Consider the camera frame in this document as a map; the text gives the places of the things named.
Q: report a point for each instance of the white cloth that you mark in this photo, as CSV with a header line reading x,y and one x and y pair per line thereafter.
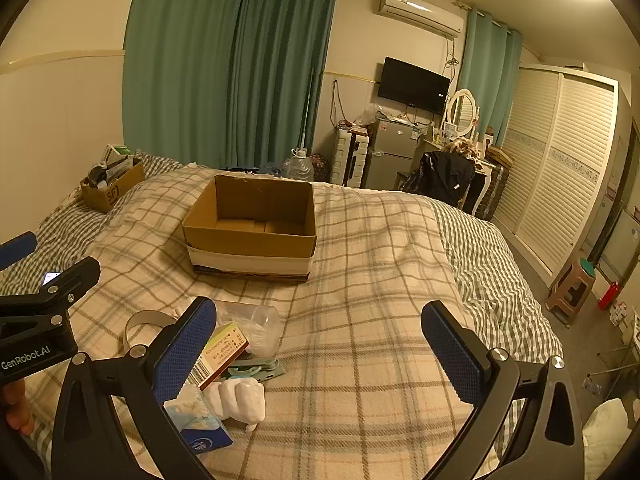
x,y
235,400

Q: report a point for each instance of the brown trunk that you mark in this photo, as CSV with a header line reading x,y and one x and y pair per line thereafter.
x,y
500,180

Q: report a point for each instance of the light blue plastic clip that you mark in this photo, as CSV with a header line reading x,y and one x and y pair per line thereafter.
x,y
255,367

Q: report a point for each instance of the green white carton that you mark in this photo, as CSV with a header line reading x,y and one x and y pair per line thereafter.
x,y
118,151

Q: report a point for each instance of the blue tissue pack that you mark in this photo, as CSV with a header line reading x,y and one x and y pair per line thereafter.
x,y
200,422

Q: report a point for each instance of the black bag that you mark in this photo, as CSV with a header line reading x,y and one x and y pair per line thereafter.
x,y
250,167

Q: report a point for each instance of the white suitcase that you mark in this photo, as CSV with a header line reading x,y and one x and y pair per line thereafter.
x,y
348,160

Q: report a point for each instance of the green checked pillow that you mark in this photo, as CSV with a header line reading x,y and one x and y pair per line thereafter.
x,y
65,225

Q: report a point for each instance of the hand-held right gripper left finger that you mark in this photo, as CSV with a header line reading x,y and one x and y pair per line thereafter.
x,y
187,350

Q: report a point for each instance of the brown plastic stool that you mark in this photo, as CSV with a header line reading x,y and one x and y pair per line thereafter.
x,y
570,295

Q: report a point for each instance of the grey small fridge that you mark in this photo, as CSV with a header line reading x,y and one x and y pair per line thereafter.
x,y
392,155

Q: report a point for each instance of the black chair with jacket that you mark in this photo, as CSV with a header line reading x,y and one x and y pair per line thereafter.
x,y
445,175

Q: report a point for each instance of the black wall television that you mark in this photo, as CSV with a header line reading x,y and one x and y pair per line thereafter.
x,y
412,85

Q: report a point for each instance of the large cardboard box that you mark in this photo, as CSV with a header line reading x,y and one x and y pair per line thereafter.
x,y
250,230

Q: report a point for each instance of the white dressing table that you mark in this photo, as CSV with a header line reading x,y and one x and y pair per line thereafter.
x,y
482,170

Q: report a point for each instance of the clear plastic cup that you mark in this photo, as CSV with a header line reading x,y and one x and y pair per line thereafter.
x,y
262,330

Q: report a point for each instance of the red bottle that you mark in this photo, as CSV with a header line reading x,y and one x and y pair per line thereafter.
x,y
610,296

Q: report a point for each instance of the white bag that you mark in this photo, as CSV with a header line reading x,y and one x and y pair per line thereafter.
x,y
607,435

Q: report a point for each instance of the person's left hand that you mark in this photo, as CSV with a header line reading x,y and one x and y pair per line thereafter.
x,y
17,402

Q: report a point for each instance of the small cardboard box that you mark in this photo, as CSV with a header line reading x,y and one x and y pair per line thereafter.
x,y
112,192

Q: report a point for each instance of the green curtain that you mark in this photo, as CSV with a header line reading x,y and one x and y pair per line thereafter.
x,y
487,75
175,60
285,70

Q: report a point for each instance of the white louvered wardrobe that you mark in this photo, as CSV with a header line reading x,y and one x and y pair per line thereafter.
x,y
555,160

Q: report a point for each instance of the white tape roll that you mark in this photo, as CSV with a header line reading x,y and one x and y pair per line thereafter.
x,y
142,324

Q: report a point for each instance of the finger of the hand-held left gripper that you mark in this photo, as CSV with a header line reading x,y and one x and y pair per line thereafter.
x,y
75,277
15,252

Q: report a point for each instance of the clear water jug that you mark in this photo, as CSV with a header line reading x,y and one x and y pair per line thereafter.
x,y
299,167

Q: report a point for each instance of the orange white medicine box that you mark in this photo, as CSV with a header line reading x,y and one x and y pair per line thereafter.
x,y
225,355

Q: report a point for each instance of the lit smartphone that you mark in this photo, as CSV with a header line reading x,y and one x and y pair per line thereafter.
x,y
51,277

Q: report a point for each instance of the white air conditioner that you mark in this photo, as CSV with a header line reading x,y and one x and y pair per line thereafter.
x,y
420,12

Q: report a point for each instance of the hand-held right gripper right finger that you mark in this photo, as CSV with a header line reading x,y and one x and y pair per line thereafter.
x,y
452,355

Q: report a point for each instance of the white oval mirror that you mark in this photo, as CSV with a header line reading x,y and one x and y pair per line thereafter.
x,y
462,110

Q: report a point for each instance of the black round container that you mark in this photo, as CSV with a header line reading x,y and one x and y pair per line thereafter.
x,y
97,176

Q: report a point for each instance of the green checked bed sheet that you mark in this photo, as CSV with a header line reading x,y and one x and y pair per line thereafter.
x,y
485,270

